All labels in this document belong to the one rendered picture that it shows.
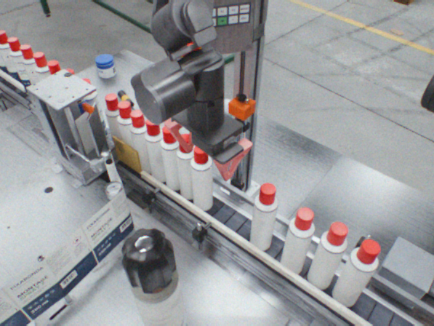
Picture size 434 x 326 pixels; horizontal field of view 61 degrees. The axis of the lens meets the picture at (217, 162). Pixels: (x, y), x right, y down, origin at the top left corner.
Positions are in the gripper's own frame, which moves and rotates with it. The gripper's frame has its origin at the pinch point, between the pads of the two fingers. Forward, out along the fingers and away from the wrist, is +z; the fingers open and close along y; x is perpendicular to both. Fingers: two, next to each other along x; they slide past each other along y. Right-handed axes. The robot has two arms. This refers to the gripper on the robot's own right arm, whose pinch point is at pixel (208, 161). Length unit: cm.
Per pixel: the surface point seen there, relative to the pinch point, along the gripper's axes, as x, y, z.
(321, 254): 11.0, 20.2, 19.7
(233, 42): 18.7, -12.2, -10.3
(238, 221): 11.9, -3.1, 33.0
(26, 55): 0, -84, 14
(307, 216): 11.4, 14.9, 12.7
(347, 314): 9.5, 29.7, 29.9
